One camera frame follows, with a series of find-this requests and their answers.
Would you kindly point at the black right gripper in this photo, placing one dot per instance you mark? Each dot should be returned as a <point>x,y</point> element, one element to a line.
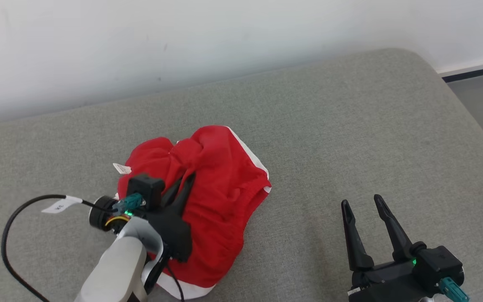
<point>388,285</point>

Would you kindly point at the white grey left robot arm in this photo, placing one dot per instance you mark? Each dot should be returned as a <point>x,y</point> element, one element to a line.
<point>115,268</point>

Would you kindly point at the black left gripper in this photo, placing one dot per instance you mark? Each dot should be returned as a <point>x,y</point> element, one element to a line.
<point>174,235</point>

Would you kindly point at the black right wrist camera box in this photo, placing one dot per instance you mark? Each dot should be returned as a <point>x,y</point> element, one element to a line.
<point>440,264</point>

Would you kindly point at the red jersey with striped trim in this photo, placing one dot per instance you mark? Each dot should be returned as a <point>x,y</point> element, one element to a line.
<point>224,176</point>

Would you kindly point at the dark baseboard strip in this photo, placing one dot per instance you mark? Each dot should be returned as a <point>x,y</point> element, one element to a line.
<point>476,72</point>

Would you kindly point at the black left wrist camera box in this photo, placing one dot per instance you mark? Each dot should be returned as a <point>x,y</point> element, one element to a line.
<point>146,188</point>

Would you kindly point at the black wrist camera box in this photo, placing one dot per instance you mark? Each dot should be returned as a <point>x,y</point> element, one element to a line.
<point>146,188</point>
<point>440,264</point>

